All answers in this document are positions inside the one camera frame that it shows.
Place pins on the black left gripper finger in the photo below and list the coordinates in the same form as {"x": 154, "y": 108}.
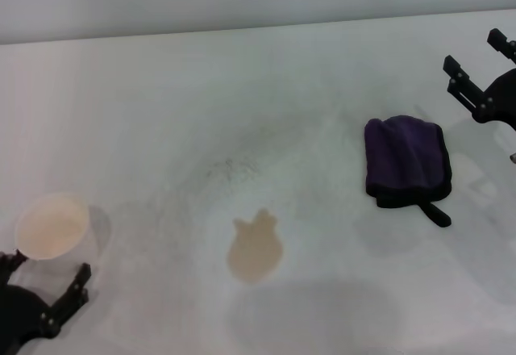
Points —
{"x": 66, "y": 304}
{"x": 8, "y": 266}

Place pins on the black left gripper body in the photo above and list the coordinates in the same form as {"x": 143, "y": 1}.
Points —
{"x": 18, "y": 314}

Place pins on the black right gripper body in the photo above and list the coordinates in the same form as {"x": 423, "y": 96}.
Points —
{"x": 506, "y": 97}

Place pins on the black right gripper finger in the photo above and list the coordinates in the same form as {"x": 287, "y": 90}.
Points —
{"x": 506, "y": 45}
{"x": 469, "y": 90}

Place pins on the white paper cup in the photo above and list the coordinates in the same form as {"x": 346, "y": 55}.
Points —
{"x": 52, "y": 228}

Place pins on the purple rag with black trim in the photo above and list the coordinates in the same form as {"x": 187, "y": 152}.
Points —
{"x": 407, "y": 157}

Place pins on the brown water stain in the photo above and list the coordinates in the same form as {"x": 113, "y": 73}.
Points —
{"x": 254, "y": 252}

